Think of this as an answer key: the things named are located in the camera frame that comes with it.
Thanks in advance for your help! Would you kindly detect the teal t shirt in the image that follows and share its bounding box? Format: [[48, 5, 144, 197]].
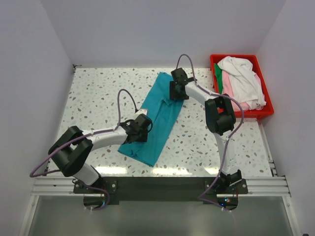
[[118, 72, 184, 167]]

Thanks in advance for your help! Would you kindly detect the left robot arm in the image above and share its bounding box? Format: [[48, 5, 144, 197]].
[[48, 114, 153, 194]]

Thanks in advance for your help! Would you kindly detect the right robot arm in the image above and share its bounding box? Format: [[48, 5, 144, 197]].
[[169, 68, 242, 193]]

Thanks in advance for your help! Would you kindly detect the green t shirt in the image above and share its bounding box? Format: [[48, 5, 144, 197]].
[[214, 63, 223, 94]]

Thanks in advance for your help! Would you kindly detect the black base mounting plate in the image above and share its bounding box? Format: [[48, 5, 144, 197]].
[[73, 177, 249, 209]]

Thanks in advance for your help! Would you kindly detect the pink t shirt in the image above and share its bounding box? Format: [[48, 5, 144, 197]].
[[220, 70, 250, 112]]

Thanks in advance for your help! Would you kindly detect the white t shirt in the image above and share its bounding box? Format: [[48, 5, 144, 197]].
[[216, 56, 267, 111]]

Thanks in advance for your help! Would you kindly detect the red plastic bin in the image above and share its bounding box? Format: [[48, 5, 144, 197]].
[[210, 54, 274, 119]]

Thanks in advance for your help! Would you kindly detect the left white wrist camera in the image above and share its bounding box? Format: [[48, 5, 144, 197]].
[[135, 109, 148, 115]]

